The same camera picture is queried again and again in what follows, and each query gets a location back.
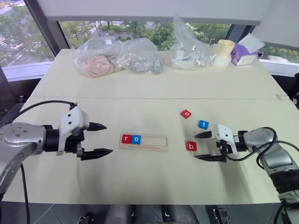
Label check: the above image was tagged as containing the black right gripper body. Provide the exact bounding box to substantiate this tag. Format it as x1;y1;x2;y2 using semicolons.
215;139;228;163

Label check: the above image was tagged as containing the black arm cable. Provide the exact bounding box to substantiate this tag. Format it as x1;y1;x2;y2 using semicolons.
225;127;285;169
9;100;78;126

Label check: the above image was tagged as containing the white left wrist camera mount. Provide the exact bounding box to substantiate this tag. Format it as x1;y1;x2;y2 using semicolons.
57;106;90;156

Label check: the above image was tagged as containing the red letter b block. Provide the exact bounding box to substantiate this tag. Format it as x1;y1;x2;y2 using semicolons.
185;140;198;152

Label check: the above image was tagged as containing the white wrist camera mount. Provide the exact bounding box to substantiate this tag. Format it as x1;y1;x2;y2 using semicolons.
57;106;90;156
214;124;235;154

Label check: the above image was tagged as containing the red letter o block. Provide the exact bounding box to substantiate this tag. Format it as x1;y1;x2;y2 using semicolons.
180;109;193;120

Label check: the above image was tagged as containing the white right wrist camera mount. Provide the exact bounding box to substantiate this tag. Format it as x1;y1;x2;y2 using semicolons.
214;124;235;154

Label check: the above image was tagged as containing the black chair beside table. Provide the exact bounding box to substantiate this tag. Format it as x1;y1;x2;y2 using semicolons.
0;95;25;128

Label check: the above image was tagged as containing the purple tissue box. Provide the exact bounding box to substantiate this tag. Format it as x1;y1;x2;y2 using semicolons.
229;33;266;66

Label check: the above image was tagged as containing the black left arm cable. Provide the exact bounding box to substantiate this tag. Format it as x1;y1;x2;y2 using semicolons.
9;100;78;126

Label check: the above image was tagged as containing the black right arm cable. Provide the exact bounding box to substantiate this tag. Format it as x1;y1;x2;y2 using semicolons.
225;127;285;169

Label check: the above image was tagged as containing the wooden letter tray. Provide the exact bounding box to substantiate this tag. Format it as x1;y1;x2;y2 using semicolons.
118;133;169;153

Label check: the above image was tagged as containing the plastic bag with grey items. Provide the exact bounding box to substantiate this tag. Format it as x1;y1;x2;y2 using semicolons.
118;38;164;77

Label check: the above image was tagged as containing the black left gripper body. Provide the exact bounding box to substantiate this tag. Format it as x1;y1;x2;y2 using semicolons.
61;132;85;161

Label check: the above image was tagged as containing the plastic bag with white items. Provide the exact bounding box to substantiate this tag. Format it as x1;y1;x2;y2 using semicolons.
164;14;217;70

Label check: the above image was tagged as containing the plastic bag with pink items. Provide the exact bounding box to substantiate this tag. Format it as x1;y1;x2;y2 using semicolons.
72;37;125;79

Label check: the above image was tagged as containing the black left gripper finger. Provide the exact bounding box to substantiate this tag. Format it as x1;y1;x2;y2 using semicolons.
87;121;107;132
80;148;114;162

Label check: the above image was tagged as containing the black equipment beside table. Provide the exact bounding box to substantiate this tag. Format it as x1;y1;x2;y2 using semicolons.
291;72;299;106

